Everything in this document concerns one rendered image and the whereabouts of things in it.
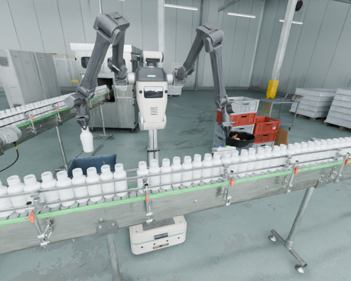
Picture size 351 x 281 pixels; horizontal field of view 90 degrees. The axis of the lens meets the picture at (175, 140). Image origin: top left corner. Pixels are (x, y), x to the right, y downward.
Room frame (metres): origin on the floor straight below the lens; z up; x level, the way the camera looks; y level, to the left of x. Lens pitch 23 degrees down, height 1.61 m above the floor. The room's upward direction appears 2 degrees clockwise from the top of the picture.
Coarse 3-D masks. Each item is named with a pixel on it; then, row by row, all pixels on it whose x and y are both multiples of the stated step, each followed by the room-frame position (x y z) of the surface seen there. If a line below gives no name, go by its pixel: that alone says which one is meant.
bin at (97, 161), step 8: (72, 160) 1.13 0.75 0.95; (80, 160) 1.17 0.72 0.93; (88, 160) 1.19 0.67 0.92; (96, 160) 1.20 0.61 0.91; (104, 160) 1.22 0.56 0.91; (112, 160) 1.24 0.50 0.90; (72, 168) 1.09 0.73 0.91; (96, 168) 1.20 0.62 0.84; (112, 168) 1.24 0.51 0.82; (72, 176) 1.05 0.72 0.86
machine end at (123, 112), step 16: (80, 48) 4.22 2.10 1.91; (128, 48) 4.22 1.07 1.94; (80, 64) 4.26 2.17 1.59; (128, 64) 4.25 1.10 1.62; (80, 80) 4.26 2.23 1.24; (96, 80) 4.22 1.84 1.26; (112, 80) 5.14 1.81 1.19; (128, 96) 4.25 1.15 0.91; (96, 112) 4.26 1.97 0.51; (112, 112) 4.25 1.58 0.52; (128, 112) 4.25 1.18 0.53
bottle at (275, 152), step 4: (276, 148) 0.99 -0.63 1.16; (272, 152) 1.00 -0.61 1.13; (276, 152) 0.99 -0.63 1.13; (272, 156) 0.99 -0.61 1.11; (276, 156) 0.98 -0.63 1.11; (272, 160) 0.99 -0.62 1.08; (276, 160) 0.98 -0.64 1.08; (272, 164) 0.98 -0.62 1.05; (276, 164) 0.98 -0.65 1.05; (272, 168) 0.98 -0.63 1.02
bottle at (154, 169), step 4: (152, 160) 0.79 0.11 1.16; (156, 160) 0.79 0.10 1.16; (152, 164) 0.76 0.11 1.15; (156, 164) 0.77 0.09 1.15; (152, 168) 0.76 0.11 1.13; (156, 168) 0.76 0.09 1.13; (152, 172) 0.75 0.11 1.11; (156, 172) 0.75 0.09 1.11; (156, 176) 0.75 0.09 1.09; (152, 180) 0.75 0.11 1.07; (156, 180) 0.75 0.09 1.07; (152, 184) 0.75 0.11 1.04; (156, 184) 0.75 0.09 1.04; (152, 188) 0.75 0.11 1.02; (156, 188) 0.75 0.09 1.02
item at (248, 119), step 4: (220, 112) 3.19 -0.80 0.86; (220, 116) 3.17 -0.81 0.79; (232, 116) 2.92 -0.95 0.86; (236, 116) 2.97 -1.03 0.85; (240, 116) 3.00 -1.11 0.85; (244, 116) 3.41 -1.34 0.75; (248, 116) 3.08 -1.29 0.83; (252, 116) 3.12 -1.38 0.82; (216, 120) 3.25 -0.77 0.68; (220, 120) 3.16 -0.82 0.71; (232, 120) 2.93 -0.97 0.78; (236, 120) 2.98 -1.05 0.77; (240, 120) 3.00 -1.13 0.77; (244, 120) 3.05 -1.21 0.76; (248, 120) 3.09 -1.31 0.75; (252, 120) 3.13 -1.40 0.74; (232, 124) 2.94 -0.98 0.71; (236, 124) 2.98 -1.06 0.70; (240, 124) 3.01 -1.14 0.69; (244, 124) 3.05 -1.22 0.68; (248, 124) 3.09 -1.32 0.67
